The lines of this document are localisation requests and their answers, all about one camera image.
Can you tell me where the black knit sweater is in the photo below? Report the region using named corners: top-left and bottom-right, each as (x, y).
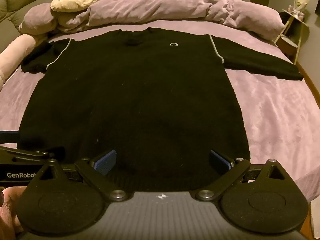
top-left (17, 28), bottom-right (303, 191)

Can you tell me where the person's left hand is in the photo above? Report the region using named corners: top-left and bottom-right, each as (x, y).
top-left (1, 186), bottom-right (27, 240)

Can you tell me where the purple pillow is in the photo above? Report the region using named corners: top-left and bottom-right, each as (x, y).
top-left (19, 3), bottom-right (57, 35)

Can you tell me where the wooden bedside shelf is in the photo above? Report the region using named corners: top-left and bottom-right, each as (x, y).
top-left (274, 10), bottom-right (309, 64)

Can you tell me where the green padded headboard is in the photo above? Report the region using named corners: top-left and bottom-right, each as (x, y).
top-left (1, 0), bottom-right (52, 51)

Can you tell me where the cream face plush cushion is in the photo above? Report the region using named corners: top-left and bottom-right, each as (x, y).
top-left (50, 0), bottom-right (100, 12)

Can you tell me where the purple rumpled duvet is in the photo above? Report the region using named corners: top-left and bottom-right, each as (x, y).
top-left (57, 0), bottom-right (284, 41)

